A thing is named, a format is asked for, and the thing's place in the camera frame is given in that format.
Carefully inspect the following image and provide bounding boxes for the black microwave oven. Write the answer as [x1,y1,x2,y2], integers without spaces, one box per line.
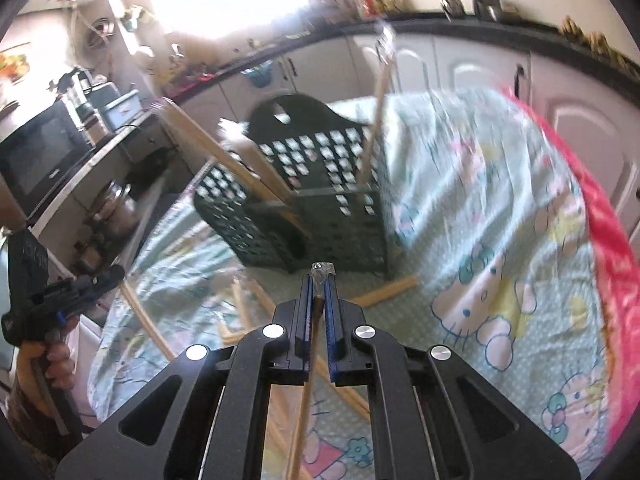
[0,97,96,211]

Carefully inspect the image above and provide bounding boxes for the light blue storage box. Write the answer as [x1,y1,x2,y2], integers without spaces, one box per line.
[102,88,144,129]

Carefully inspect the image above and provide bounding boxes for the pink blanket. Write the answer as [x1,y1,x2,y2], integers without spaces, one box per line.
[500,87,640,461]

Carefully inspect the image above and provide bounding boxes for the person's left hand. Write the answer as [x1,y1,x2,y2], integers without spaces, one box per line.
[21,311,82,392]

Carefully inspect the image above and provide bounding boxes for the cartoon-print bedsheet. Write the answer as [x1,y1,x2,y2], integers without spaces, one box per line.
[87,85,616,480]

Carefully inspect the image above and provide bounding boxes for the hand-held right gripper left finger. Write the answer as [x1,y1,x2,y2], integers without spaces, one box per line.
[55,274,317,480]

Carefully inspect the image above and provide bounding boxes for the dark green plastic utensil basket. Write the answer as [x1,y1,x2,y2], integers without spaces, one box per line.
[194,94,396,281]

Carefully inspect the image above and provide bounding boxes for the stack of steel pots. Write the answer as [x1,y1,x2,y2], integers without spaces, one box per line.
[92,182,139,239]

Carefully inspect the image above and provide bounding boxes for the ginger roots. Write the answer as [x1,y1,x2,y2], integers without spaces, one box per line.
[560,16,632,69]

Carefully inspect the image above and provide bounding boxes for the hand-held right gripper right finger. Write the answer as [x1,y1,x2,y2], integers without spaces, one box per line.
[324,274,581,480]

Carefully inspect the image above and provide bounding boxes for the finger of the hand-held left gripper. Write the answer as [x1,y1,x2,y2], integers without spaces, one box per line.
[62,266,126,297]
[30,290,96,322]

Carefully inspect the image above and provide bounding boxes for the wall poster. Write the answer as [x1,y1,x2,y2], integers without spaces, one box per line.
[0,50,29,82]

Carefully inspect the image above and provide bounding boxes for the plastic-wrapped chopstick pair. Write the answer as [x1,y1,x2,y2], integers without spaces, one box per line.
[290,260,337,480]

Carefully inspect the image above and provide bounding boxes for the black kitchen countertop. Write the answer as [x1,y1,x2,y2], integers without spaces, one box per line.
[165,7,640,106]

